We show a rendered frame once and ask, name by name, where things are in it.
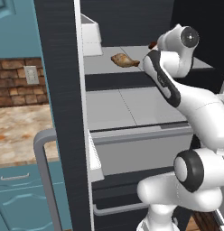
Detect teal wall cupboard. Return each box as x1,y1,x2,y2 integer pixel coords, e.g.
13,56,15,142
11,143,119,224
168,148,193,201
0,0,43,60

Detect brown chicken drumstick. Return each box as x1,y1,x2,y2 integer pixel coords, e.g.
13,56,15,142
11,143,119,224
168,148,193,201
110,52,141,69

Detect grey fridge drawer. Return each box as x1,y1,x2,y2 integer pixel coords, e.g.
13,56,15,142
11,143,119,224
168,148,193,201
90,125,195,178

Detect white wall socket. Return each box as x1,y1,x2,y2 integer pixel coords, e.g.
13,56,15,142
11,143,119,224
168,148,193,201
23,65,41,86

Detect black fridge door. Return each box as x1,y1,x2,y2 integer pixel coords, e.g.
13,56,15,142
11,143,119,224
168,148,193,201
33,0,96,231

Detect dark brown food item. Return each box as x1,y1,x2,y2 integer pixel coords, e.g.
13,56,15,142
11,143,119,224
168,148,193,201
148,41,159,51

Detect grey fridge drawer handle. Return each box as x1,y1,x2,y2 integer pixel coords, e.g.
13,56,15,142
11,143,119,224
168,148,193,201
92,201,150,217

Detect teal cupboard door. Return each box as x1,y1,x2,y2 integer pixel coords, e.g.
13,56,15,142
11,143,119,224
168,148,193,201
0,181,73,231

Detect grey fridge door handle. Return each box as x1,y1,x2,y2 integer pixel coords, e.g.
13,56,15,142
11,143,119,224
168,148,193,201
33,128,63,231

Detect black fridge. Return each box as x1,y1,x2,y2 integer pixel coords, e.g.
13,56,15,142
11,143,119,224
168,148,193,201
79,0,224,231

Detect grey fridge shelf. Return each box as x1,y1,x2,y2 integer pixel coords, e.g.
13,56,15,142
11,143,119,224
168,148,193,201
83,45,215,76
85,87,190,132

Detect silver drawer handle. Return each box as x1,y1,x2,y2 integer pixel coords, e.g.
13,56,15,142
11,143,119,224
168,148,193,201
0,172,32,182

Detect teal drawer front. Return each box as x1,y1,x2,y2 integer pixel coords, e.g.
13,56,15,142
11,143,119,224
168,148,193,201
0,161,65,194

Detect white door bin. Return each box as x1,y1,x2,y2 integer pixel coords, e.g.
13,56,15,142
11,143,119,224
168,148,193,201
80,13,104,57
88,129,105,183

